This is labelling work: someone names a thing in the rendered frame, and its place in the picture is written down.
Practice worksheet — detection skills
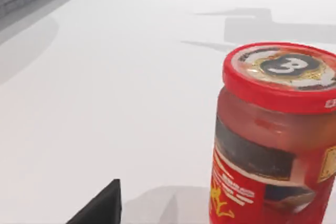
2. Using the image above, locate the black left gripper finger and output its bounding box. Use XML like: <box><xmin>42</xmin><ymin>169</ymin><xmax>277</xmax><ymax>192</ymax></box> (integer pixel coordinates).
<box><xmin>65</xmin><ymin>178</ymin><xmax>122</xmax><ymax>224</ymax></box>

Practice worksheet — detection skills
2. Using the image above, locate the red lidded jar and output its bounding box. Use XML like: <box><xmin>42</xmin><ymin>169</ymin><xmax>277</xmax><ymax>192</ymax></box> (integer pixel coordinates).
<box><xmin>208</xmin><ymin>41</ymin><xmax>336</xmax><ymax>224</ymax></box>

